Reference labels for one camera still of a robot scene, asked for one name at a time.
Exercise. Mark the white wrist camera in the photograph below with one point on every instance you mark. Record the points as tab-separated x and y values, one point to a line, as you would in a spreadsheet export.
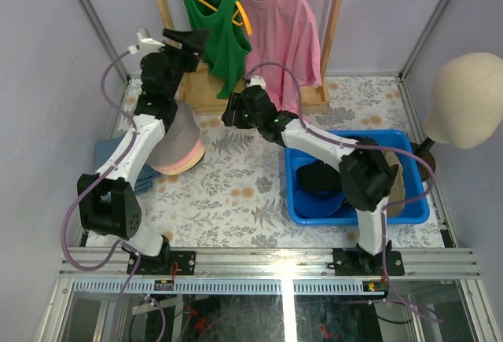
256	80
145	44

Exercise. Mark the pink t-shirt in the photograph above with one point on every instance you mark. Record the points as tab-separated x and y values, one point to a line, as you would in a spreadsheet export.
285	32

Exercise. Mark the khaki hat in bin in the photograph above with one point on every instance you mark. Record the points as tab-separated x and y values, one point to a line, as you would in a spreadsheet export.
398	192

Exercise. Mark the folded blue cloth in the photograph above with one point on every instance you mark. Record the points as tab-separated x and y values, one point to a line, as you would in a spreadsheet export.
105	148

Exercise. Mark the peach bucket hat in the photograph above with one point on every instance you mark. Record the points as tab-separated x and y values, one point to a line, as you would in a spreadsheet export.
190	163

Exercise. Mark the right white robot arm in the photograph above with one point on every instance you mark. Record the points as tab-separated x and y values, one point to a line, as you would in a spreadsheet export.
364	176

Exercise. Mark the wooden clothes rack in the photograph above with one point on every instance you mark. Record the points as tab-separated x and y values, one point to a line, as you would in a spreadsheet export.
199	89

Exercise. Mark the beige mannequin head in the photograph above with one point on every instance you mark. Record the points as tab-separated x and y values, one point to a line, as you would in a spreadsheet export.
466	104

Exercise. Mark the green tank top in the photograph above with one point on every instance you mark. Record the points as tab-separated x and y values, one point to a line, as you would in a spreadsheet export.
225	52

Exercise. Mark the blue cap in bin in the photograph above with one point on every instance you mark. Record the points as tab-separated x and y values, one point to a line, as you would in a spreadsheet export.
317	205

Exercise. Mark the blue plastic bin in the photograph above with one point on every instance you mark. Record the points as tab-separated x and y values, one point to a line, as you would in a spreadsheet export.
413	213

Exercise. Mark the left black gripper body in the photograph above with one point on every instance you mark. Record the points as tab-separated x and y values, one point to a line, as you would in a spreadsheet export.
182	51

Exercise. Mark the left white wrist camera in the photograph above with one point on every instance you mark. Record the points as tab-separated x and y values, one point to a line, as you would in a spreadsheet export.
145	44

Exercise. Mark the pink bucket hat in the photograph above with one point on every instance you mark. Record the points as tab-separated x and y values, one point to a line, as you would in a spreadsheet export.
176	156

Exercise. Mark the black baseball cap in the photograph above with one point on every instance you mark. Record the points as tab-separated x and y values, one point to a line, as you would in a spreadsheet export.
318	177

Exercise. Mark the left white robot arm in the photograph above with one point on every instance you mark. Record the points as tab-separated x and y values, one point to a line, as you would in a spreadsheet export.
163	134

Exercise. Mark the aluminium rail base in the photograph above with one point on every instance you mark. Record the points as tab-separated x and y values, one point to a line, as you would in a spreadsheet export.
268	272

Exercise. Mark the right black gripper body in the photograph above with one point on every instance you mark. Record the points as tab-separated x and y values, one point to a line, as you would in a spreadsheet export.
244	120

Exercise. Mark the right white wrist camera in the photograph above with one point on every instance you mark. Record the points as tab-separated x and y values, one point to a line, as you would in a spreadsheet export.
256	80

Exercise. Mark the grey bucket hat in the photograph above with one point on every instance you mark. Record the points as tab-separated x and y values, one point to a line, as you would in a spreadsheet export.
183	130

